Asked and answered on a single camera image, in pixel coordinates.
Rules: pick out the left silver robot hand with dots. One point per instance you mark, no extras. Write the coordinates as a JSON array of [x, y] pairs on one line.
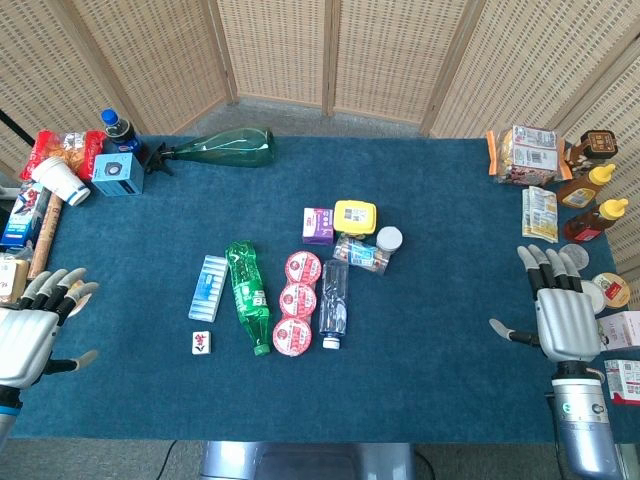
[[26, 340]]

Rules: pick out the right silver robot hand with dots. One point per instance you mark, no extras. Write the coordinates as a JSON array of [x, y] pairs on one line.
[[567, 325]]

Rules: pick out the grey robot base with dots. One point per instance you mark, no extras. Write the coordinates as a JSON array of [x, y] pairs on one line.
[[305, 460]]

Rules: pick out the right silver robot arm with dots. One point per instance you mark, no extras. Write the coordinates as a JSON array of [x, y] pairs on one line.
[[582, 422]]

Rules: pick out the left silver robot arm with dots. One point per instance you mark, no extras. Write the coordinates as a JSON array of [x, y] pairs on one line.
[[7, 417]]

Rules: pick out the red labelled syrup bottle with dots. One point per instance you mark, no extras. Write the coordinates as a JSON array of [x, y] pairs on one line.
[[595, 222]]

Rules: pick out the honey bottle yellow cap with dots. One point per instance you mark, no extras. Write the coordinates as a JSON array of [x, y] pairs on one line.
[[585, 187]]

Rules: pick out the green plastic bottle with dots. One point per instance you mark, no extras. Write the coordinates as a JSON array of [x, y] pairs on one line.
[[249, 296]]

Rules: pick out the dark cola bottle blue cap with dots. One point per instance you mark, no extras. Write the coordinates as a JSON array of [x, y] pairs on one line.
[[121, 131]]

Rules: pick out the clear water bottle blue label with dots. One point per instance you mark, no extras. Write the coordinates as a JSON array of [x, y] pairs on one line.
[[334, 302]]

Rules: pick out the green glass vase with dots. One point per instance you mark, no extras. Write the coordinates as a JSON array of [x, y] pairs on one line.
[[230, 147]]

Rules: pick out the white round tub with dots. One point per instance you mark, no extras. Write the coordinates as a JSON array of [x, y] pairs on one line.
[[594, 296]]

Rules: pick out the pink white box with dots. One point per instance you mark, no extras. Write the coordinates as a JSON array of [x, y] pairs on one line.
[[620, 331]]

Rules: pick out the round tub with printed lid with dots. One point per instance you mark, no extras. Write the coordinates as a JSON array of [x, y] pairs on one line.
[[612, 290]]

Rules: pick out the beige food package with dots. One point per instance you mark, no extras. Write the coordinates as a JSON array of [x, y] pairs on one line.
[[11, 280]]

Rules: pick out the grey round lid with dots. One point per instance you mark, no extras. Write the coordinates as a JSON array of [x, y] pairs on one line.
[[575, 256]]

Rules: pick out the red white box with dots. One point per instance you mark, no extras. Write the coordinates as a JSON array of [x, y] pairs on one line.
[[624, 381]]

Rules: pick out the brown cardboard tube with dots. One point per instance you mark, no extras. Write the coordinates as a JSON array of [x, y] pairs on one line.
[[45, 235]]

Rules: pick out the yellow white sachet pack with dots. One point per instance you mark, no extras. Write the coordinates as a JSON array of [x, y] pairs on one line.
[[540, 214]]

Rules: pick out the blue toothpaste box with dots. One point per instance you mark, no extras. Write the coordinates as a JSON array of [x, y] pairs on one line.
[[22, 215]]

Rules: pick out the white paper cup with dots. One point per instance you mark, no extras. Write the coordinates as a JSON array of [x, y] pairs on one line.
[[61, 182]]

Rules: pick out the blue table cloth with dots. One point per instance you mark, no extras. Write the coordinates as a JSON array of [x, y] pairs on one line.
[[400, 310]]

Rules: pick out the orange edged snack pack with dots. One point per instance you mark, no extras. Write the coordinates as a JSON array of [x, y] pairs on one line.
[[527, 156]]

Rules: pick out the white mahjong tile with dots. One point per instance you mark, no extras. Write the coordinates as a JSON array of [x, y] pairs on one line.
[[201, 343]]

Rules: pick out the dark brown jar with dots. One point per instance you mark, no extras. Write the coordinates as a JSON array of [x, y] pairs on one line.
[[592, 147]]

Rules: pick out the blue white blister pack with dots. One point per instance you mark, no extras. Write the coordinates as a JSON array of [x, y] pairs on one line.
[[208, 287]]

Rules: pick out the light blue cube box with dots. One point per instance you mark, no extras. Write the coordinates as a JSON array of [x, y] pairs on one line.
[[118, 173]]

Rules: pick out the red snack bag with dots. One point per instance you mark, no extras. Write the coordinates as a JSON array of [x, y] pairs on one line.
[[65, 150]]

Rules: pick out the clear jar with white lid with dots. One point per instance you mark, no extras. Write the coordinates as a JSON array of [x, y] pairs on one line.
[[365, 255]]

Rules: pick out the yellow lidded container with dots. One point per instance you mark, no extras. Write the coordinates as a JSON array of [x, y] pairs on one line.
[[355, 217]]

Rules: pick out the red lidded round cup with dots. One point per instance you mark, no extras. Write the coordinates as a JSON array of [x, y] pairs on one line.
[[292, 336], [303, 266], [298, 300]]

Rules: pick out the purple white small box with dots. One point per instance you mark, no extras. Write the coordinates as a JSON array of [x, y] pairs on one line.
[[318, 226]]

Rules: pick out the woven folding screen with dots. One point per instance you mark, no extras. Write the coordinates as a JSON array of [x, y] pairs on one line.
[[380, 55]]

